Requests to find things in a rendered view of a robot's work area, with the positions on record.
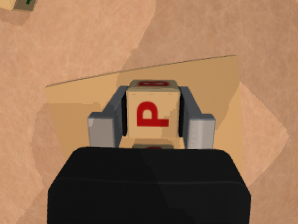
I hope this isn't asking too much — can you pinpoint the tan flat mat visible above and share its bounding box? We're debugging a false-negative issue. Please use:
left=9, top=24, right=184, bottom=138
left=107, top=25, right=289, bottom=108
left=44, top=55, right=242, bottom=177

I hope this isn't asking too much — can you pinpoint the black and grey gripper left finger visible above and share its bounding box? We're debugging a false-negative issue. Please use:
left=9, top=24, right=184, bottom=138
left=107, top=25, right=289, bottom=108
left=87, top=85, right=129, bottom=148

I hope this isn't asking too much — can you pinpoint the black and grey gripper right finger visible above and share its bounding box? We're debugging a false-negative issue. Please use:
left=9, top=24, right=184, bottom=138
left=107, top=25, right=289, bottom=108
left=178, top=86, right=216, bottom=149

